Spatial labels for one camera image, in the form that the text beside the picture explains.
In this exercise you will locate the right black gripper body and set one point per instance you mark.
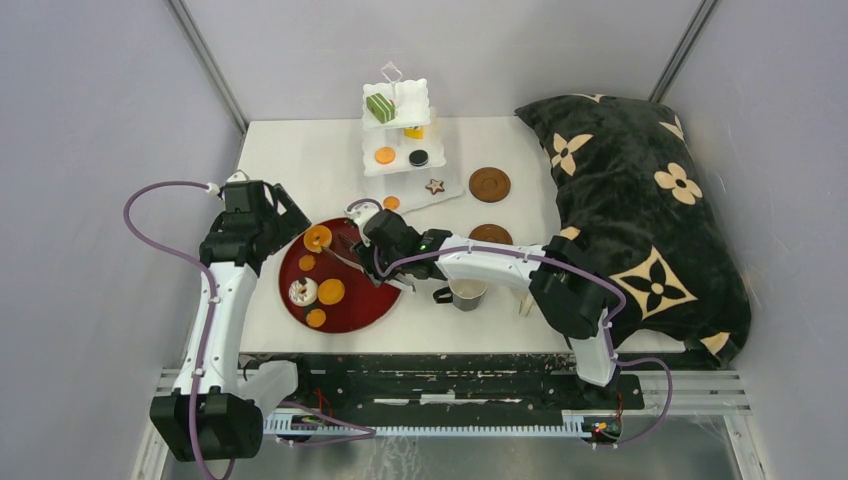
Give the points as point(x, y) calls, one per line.
point(367, 252)

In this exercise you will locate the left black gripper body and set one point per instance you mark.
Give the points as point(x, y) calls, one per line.
point(266, 224)

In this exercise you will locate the small chip cookie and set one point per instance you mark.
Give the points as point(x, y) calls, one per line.
point(391, 202)

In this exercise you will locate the white star cookie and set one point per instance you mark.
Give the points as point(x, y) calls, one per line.
point(435, 186)

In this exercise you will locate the dark red round tray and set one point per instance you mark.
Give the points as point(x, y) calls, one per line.
point(363, 303)

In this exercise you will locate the round beige biscuit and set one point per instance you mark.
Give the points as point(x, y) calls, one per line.
point(384, 155)

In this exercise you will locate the dark chocolate sandwich cookie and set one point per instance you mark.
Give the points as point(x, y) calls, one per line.
point(418, 158)

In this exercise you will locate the white three-tier dessert stand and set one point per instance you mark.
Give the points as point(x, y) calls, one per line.
point(400, 178)

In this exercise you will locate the yellow cake wedge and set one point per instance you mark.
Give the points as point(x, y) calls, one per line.
point(415, 132)

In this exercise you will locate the green striped cake slice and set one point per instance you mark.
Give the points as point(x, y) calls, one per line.
point(382, 108)

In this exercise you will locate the metal serving tongs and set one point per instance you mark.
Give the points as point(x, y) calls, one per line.
point(343, 249)

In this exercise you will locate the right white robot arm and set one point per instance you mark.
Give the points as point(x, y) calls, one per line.
point(565, 285)

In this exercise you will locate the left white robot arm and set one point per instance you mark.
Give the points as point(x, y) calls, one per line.
point(212, 412)

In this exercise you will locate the chocolate chip cookie upper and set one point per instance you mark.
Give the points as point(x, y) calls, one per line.
point(307, 262)

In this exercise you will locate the chocolate chip cookie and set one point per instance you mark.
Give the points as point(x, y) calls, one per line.
point(315, 318)
point(307, 262)

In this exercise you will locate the white chocolate-drizzled donut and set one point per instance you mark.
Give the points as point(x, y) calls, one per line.
point(303, 292)

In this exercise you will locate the large orange egg tart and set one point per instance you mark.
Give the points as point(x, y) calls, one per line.
point(331, 291)

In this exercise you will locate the black white-lined mug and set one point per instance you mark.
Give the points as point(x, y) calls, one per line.
point(463, 294)

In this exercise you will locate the near brown wooden coaster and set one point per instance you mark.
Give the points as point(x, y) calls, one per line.
point(491, 233)

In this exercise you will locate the brown wooden coaster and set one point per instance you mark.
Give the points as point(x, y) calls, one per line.
point(491, 233)
point(489, 184)

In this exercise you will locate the chocolate chip cookie lower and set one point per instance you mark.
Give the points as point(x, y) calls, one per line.
point(315, 318)

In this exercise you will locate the far brown wooden coaster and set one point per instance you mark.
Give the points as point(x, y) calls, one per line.
point(489, 184)

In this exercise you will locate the cream green-lined mug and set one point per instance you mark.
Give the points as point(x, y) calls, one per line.
point(525, 300)

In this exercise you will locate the black floral pillow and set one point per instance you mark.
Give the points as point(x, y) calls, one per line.
point(628, 194)

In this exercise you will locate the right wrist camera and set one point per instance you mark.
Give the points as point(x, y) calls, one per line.
point(360, 214)

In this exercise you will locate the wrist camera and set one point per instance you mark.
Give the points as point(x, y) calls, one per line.
point(237, 177)
point(360, 214)

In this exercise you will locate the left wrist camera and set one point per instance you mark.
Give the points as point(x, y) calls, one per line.
point(237, 177)

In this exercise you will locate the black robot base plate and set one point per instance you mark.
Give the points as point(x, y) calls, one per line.
point(454, 390)

